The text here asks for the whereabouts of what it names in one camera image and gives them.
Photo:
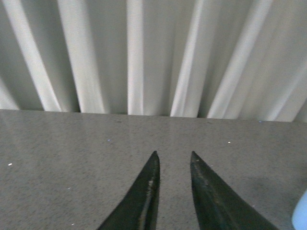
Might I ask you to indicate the white curtain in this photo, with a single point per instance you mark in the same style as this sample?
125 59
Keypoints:
226 59

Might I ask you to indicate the light blue cup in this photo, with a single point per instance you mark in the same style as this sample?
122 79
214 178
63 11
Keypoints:
299 217

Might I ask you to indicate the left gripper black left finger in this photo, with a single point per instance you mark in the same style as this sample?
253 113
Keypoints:
139 208

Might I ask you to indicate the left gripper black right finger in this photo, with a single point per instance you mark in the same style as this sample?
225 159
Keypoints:
217 205

